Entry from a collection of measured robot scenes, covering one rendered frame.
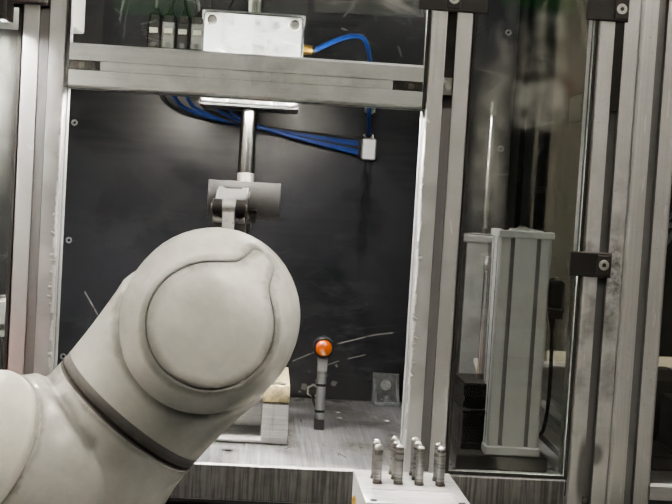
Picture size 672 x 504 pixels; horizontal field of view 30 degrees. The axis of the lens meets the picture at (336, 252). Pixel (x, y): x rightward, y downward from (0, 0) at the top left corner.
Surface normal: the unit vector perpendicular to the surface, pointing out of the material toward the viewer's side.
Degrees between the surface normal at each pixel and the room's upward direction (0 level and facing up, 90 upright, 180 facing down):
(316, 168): 90
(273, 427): 90
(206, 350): 92
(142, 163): 90
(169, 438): 114
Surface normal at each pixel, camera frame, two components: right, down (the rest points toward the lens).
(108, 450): 0.15, 0.07
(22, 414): 0.06, -0.67
